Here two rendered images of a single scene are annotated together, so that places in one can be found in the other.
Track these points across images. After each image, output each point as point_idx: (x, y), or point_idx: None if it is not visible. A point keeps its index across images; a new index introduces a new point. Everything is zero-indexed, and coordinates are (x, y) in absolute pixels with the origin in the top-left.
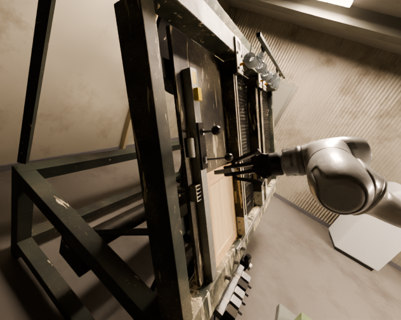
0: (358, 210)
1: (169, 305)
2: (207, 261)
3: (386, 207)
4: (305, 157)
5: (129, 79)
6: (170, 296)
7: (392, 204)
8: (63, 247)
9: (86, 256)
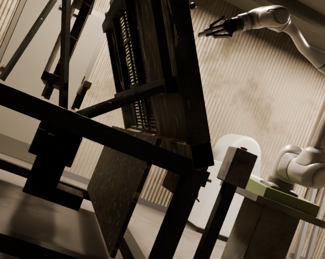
0: (287, 20)
1: (197, 125)
2: None
3: (291, 24)
4: (253, 16)
5: None
6: (198, 116)
7: (292, 23)
8: (41, 138)
9: (92, 128)
